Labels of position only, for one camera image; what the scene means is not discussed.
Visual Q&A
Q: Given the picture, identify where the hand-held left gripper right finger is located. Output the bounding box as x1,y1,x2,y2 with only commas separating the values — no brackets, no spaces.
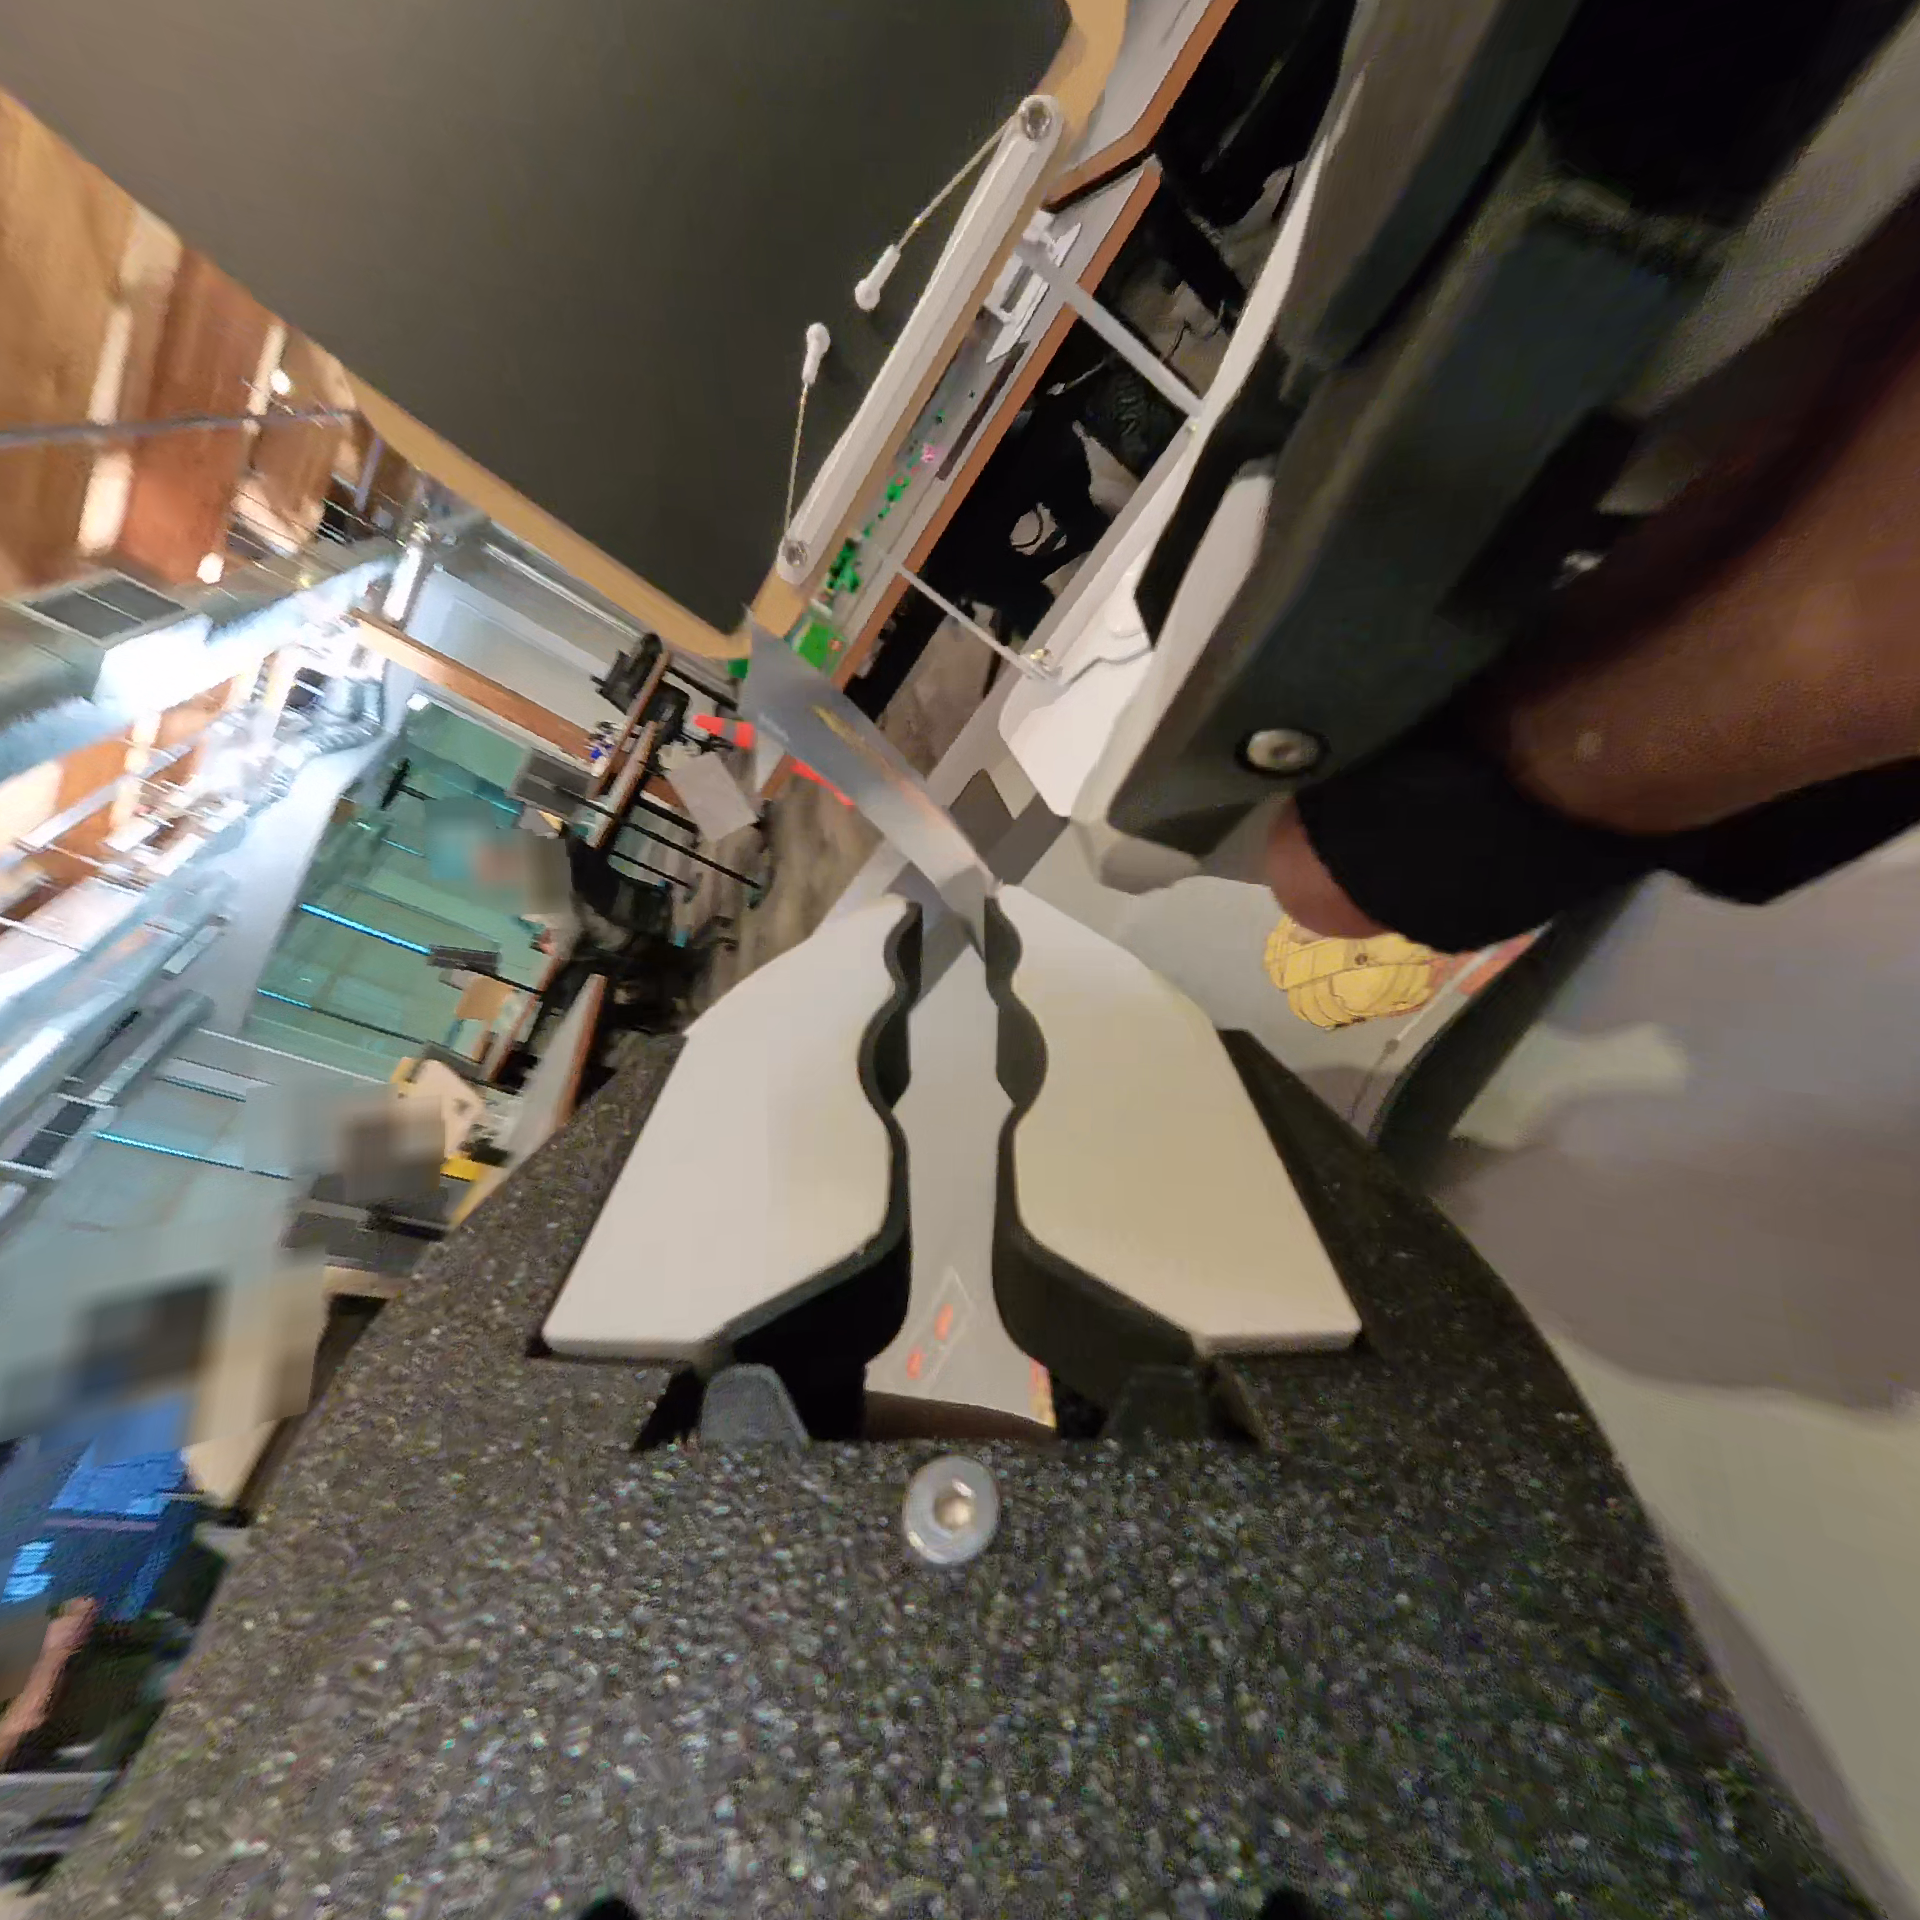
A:
983,885,1364,1373

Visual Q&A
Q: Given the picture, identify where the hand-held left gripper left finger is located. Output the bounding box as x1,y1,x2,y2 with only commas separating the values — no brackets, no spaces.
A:
540,896,922,1368

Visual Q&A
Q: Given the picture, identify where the grey instruction booklet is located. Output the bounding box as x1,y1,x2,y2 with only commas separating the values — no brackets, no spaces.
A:
738,622,1548,1441

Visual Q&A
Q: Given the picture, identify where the grey desk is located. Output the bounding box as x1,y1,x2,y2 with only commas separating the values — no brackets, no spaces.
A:
1357,861,1920,1920

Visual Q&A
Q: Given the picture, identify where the person's right hand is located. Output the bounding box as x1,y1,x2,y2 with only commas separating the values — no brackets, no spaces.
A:
1267,351,1920,950

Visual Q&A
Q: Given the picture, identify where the black wood-rimmed divider panel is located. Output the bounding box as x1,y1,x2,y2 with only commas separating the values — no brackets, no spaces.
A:
0,0,1247,669

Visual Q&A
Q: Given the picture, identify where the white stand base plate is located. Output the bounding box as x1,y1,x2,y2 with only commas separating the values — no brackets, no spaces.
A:
778,94,1360,910

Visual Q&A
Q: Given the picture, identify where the white-tipped thin cable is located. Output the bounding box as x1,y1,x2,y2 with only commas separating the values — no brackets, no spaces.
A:
853,128,1028,313
779,323,837,541

